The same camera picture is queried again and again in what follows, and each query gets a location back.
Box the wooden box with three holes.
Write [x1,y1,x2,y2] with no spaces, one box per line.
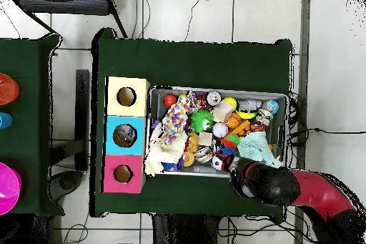
[100,76,152,194]

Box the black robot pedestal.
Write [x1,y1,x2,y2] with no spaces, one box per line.
[151,213,222,244]

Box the mint green fuzzy cloth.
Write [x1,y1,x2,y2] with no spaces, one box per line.
[236,132,284,169]

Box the magenta plastic bowl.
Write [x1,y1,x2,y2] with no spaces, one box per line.
[0,162,22,216]

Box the dark green table cloth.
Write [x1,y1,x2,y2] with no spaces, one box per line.
[90,27,293,222]

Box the small orange basketball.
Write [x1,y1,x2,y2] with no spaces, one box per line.
[224,112,242,129]

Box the small soccer ball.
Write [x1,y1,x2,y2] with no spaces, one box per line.
[211,154,225,171]

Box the crushed bottle with blue label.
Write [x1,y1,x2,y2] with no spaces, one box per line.
[125,127,137,142]

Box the long polka dot cloth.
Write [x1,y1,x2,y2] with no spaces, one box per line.
[157,91,199,145]

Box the green side table cloth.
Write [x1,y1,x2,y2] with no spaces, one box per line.
[0,33,65,218]

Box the silver topped drink can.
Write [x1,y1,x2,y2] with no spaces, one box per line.
[206,91,223,106]

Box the black power cable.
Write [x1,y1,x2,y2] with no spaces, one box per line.
[288,127,366,142]

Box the plain wooden block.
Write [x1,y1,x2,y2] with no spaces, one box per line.
[212,101,234,123]

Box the orange ball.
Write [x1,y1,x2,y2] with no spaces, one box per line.
[162,94,177,109]

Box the blue plastic cup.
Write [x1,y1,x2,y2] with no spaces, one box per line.
[0,112,14,130]

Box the yellow ball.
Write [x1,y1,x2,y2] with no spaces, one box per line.
[222,96,238,111]

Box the cream knitted cloth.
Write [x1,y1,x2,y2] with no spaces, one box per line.
[144,123,189,177]

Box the dark office chair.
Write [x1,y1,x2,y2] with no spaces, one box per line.
[16,0,128,39]

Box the shallow mesh bin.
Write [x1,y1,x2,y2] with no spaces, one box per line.
[145,85,289,181]

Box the orange ribbed plastic cup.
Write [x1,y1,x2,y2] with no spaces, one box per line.
[0,73,20,106]

